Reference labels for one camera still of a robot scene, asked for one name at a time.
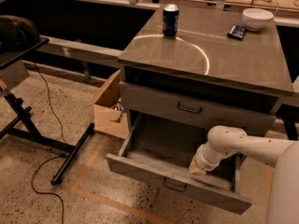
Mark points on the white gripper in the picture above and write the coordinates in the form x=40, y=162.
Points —
x=202, y=161

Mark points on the grey drawer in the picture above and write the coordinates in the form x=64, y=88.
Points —
x=198, y=113
x=159, y=151

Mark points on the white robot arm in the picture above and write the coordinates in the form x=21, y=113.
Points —
x=223, y=142

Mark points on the grey top drawer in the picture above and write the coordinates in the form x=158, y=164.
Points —
x=198, y=113

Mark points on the grey drawer cabinet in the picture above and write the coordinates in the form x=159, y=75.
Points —
x=202, y=62

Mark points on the cardboard box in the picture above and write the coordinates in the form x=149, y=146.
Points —
x=108, y=115

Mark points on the dark blue snack packet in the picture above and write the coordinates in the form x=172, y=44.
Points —
x=237, y=32

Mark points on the blue soda can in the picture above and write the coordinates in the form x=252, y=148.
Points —
x=170, y=19

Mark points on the white bowl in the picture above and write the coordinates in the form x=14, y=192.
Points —
x=255, y=19

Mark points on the black metal stand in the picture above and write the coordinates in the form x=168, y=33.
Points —
x=23, y=127

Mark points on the dark bag on stand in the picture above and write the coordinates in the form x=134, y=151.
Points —
x=17, y=33

